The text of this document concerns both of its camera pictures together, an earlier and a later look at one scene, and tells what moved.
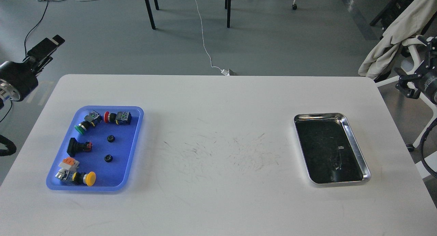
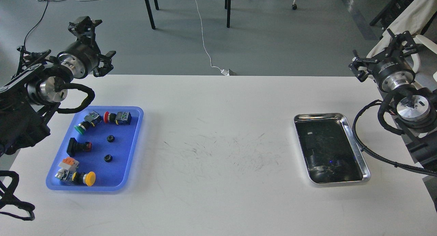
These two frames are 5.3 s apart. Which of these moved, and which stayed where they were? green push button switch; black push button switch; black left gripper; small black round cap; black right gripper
Moved: black left gripper; black right gripper
Stayed: small black round cap; black push button switch; green push button switch
